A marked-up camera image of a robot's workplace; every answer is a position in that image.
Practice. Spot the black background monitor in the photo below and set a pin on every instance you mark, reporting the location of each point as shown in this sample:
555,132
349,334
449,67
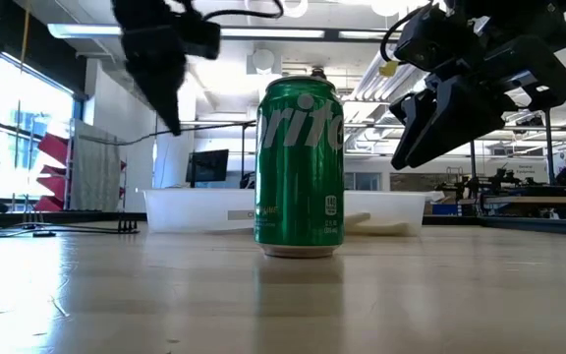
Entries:
208,167

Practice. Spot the silver ceiling duct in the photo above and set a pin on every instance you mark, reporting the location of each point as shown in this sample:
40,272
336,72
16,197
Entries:
366,93

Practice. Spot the grey hanging cloth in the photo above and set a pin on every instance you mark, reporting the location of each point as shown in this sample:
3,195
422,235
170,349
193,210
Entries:
96,167

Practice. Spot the white round ceiling fixture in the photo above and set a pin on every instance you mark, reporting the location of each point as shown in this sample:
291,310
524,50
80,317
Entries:
263,61

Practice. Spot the background workbench with arms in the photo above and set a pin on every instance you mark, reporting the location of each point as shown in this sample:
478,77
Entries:
519,199

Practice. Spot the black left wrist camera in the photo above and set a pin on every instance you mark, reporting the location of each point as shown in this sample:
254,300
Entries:
202,39

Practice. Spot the long ceiling light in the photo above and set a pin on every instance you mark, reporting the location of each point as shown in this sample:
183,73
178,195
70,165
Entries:
273,33
81,30
361,35

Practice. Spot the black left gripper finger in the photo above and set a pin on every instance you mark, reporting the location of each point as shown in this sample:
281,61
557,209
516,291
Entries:
162,88

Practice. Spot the clear plastic organizer tray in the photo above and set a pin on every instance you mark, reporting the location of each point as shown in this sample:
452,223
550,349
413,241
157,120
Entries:
189,211

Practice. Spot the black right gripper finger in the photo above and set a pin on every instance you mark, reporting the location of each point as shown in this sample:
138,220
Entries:
413,113
465,113

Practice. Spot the black background robot arm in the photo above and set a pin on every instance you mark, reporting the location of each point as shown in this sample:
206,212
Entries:
248,182

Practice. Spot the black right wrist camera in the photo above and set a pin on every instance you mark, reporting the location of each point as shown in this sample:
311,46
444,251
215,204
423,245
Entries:
425,39

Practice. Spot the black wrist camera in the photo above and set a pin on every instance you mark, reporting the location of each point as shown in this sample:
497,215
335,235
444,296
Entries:
202,39
425,39

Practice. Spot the green Sprite can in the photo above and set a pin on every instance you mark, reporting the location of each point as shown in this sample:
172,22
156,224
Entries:
299,172

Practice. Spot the black aluminium table frame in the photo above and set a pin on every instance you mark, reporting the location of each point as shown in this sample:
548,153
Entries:
91,216

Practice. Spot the red storage bin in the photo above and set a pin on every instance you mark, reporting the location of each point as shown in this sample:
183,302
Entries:
54,147
49,204
52,184

